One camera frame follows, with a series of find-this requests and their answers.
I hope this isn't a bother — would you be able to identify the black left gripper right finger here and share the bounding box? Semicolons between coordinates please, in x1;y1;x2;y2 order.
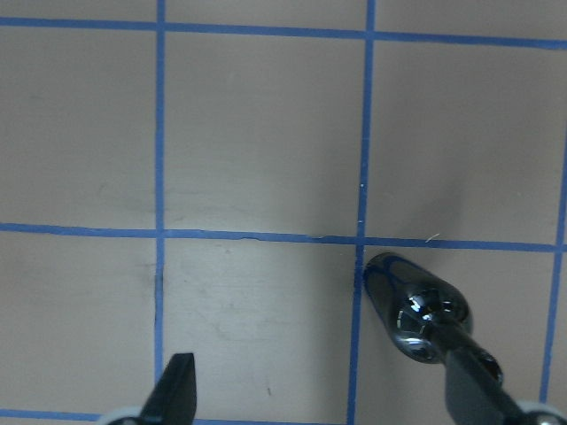
445;347;523;425

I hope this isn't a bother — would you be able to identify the dark glass wine bottle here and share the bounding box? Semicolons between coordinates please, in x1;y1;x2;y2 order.
363;251;503;384

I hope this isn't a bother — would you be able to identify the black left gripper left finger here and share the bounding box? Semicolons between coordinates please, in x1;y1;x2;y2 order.
137;353;197;425

